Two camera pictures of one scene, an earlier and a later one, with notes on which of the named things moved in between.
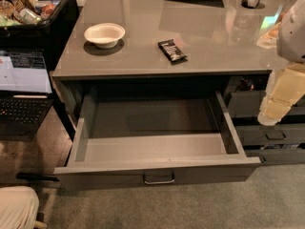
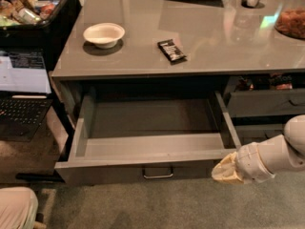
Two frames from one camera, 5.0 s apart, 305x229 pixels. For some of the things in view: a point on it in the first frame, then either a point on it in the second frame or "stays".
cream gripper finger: [285, 87] → [247, 162]
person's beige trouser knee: [18, 207] stays
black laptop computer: [26, 93] stays
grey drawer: [258, 135] stays
